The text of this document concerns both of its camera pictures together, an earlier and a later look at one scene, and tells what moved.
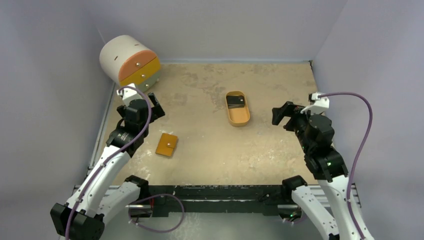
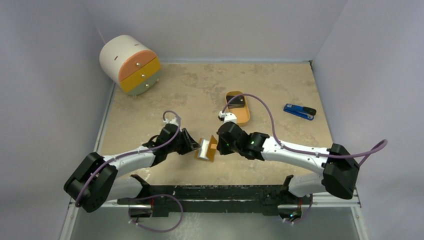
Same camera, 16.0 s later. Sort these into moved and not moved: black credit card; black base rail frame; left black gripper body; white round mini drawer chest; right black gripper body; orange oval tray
Moved: left black gripper body; right black gripper body
Not moved: orange oval tray; black base rail frame; black credit card; white round mini drawer chest
